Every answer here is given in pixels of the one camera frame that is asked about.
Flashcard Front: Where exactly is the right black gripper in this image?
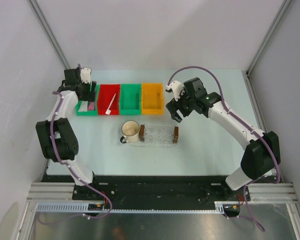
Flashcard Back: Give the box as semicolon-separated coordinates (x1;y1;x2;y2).
166;87;196;123

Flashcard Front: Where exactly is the white toothpaste tube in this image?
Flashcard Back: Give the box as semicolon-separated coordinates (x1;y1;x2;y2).
78;101;89;113

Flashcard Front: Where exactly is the clear holder with brown ends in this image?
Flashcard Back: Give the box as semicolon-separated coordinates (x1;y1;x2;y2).
139;124;179;145

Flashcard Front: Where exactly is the cream enamel mug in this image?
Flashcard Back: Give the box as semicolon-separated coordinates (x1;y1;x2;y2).
119;120;140;144

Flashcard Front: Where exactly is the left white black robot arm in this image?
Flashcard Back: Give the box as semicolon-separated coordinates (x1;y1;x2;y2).
35;66;101;200

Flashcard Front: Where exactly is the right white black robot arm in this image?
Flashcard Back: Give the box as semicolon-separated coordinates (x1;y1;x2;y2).
166;77;281;201

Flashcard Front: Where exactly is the pink toothpaste tube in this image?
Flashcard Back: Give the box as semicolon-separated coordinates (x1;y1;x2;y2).
87;101;95;111

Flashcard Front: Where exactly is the clear oval glass tray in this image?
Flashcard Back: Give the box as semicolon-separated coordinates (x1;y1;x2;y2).
127;138;178;148

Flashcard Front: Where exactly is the white pink toothbrush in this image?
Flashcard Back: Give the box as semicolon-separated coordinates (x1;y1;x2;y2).
105;93;117;115

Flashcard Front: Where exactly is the red plastic bin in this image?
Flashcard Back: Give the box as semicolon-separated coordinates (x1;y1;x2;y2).
97;84;121;116

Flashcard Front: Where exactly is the yellow plastic bin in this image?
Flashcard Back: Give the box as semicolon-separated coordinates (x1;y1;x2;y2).
141;83;164;115

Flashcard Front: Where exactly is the green plastic bin left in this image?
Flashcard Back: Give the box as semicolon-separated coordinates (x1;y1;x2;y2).
75;84;100;117

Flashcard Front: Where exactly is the green plastic bin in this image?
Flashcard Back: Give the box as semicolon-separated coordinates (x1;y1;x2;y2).
119;84;142;115
75;84;100;117

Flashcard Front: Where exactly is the green plastic bin middle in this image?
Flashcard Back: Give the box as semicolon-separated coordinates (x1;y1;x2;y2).
119;84;142;115

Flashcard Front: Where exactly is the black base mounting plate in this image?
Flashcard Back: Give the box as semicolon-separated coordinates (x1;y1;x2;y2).
41;175;283;211

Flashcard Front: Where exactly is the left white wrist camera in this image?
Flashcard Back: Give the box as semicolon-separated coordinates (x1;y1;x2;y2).
80;67;92;85

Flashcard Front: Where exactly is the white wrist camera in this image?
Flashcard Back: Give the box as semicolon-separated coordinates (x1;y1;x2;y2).
165;81;184;102
80;67;92;85

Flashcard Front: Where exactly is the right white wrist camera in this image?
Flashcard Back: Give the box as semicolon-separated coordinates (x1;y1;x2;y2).
165;81;184;102

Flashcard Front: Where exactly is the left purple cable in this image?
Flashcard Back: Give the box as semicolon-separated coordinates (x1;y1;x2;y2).
37;63;113;225

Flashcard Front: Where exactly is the purple cable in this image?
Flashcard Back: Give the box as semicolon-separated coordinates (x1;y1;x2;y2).
37;63;113;225
166;65;283;231

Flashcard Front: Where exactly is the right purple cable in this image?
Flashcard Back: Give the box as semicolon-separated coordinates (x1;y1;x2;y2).
166;65;283;231

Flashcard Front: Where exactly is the white slotted cable duct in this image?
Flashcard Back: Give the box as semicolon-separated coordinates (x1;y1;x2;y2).
36;201;239;214

